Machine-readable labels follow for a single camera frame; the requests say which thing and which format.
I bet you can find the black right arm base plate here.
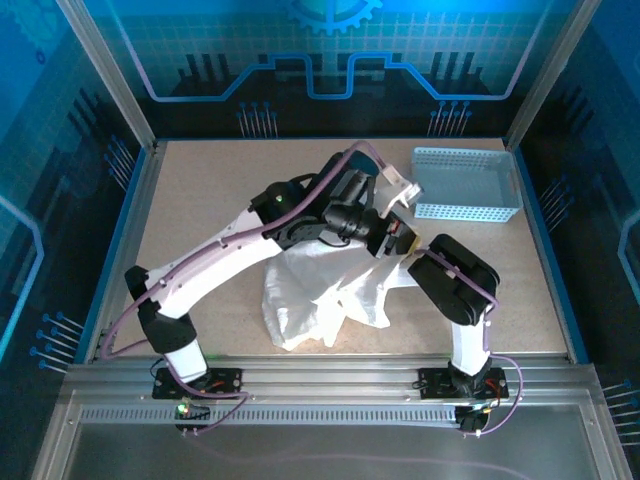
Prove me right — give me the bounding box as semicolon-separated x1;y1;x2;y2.
417;367;509;401

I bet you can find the white t-shirt with daisy print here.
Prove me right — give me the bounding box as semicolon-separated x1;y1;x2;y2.
260;234;419;354

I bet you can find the grey metal panel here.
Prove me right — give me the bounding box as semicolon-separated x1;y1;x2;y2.
29;389;634;480

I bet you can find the thin purple loose cable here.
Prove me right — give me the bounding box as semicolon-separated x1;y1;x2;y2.
199;439;534;480

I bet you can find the grey slotted cable duct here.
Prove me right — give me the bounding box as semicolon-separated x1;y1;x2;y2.
79;403;464;427

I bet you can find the aluminium frame cross rail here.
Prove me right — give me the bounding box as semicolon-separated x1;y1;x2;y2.
64;353;599;401

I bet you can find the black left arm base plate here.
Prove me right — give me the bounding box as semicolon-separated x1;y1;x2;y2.
152;367;244;401

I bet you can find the black controller box with LED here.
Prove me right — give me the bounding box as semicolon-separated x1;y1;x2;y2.
457;405;489;434
173;399;212;422

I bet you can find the pale blue perforated basket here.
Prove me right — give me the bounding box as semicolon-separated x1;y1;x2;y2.
410;146;525;224

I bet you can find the aluminium frame side rail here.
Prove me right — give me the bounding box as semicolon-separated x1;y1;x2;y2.
83;140;169;364

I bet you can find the aluminium frame post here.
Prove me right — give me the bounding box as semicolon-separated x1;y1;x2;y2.
504;0;604;151
55;0;160;154

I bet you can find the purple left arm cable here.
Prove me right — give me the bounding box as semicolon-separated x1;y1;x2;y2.
99;140;396;439

